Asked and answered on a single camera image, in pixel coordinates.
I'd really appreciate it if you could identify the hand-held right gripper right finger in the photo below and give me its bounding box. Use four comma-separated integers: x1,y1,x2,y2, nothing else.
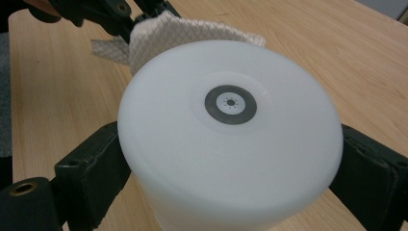
329,123,408,231

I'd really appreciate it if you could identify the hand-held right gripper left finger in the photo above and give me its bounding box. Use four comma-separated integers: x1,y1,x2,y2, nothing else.
53,120,133,231

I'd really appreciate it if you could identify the white cylindrical device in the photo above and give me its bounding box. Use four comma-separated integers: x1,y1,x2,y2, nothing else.
116,39,344,231

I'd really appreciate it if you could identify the white quilted cloth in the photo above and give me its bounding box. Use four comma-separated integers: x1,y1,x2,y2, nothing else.
90,9,268,77

